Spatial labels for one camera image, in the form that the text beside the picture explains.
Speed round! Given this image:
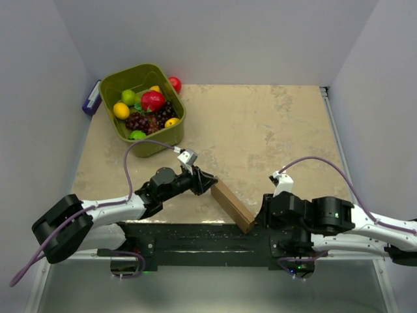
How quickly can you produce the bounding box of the green pear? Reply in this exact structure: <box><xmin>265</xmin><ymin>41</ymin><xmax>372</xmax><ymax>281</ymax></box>
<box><xmin>121</xmin><ymin>89</ymin><xmax>140</xmax><ymax>107</ymax></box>

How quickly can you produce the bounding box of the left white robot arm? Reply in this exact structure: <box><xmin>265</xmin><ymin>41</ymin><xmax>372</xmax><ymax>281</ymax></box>
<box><xmin>32</xmin><ymin>166</ymin><xmax>218</xmax><ymax>264</ymax></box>

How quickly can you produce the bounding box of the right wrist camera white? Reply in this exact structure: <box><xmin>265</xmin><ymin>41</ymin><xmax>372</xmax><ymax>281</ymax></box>
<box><xmin>269</xmin><ymin>171</ymin><xmax>294</xmax><ymax>197</ymax></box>

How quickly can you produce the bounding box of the red pomegranate in bin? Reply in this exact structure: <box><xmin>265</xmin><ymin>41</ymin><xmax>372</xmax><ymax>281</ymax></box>
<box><xmin>140</xmin><ymin>91</ymin><xmax>165</xmax><ymax>112</ymax></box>

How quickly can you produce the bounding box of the yellow lemon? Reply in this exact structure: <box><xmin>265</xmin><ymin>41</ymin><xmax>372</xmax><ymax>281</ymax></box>
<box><xmin>113</xmin><ymin>102</ymin><xmax>130</xmax><ymax>120</ymax></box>
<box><xmin>165</xmin><ymin>117</ymin><xmax>180</xmax><ymax>128</ymax></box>

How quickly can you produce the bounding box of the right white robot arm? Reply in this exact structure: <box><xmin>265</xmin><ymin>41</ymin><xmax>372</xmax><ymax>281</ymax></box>
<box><xmin>255</xmin><ymin>192</ymin><xmax>416</xmax><ymax>267</ymax></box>

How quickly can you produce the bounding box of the yellow lemon right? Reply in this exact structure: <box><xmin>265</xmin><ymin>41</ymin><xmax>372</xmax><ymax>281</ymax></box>
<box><xmin>165</xmin><ymin>117</ymin><xmax>180</xmax><ymax>128</ymax></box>

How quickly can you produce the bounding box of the brown cardboard box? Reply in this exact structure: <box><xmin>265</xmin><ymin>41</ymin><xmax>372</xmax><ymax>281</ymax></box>
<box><xmin>211</xmin><ymin>177</ymin><xmax>255</xmax><ymax>233</ymax></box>

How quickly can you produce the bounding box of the yellow lemon left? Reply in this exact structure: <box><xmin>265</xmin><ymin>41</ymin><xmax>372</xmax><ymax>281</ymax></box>
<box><xmin>113</xmin><ymin>102</ymin><xmax>130</xmax><ymax>120</ymax></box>

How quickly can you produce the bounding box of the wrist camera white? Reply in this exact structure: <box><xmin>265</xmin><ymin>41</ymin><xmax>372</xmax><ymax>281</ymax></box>
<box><xmin>177</xmin><ymin>149</ymin><xmax>198</xmax><ymax>175</ymax></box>
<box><xmin>269</xmin><ymin>171</ymin><xmax>294</xmax><ymax>197</ymax></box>

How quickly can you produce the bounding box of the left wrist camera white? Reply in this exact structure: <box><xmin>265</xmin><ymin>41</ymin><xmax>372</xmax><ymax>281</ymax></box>
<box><xmin>177</xmin><ymin>149</ymin><xmax>198</xmax><ymax>175</ymax></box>

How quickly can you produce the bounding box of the red apple outside bin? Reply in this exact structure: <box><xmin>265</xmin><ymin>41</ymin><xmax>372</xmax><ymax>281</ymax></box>
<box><xmin>169</xmin><ymin>76</ymin><xmax>182</xmax><ymax>93</ymax></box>

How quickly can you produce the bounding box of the dark purple grape bunch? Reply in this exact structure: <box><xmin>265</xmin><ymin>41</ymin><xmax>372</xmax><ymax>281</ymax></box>
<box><xmin>125</xmin><ymin>101</ymin><xmax>178</xmax><ymax>135</ymax></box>

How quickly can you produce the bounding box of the green fruit front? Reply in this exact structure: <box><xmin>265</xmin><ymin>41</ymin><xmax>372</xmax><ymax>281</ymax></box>
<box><xmin>128</xmin><ymin>130</ymin><xmax>147</xmax><ymax>140</ymax></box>

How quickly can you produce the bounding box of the aluminium frame rail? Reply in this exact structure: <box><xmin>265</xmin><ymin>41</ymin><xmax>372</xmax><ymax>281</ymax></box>
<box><xmin>319</xmin><ymin>87</ymin><xmax>351</xmax><ymax>181</ymax></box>

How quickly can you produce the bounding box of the yellow fruit at back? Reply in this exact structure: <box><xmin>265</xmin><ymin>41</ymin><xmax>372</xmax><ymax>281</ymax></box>
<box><xmin>149</xmin><ymin>85</ymin><xmax>162</xmax><ymax>93</ymax></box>

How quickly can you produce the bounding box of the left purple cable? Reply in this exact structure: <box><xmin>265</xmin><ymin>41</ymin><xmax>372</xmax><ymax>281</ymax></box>
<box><xmin>8</xmin><ymin>139</ymin><xmax>182</xmax><ymax>288</ymax></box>

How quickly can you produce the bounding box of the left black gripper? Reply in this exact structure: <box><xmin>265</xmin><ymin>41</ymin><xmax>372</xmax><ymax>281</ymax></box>
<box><xmin>160</xmin><ymin>164</ymin><xmax>216</xmax><ymax>203</ymax></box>

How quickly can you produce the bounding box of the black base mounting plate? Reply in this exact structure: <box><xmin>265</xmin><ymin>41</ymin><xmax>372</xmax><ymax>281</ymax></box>
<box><xmin>96</xmin><ymin>221</ymin><xmax>328</xmax><ymax>272</ymax></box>

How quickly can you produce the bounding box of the blue white small box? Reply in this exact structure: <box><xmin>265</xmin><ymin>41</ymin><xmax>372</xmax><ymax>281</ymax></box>
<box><xmin>82</xmin><ymin>80</ymin><xmax>102</xmax><ymax>116</ymax></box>

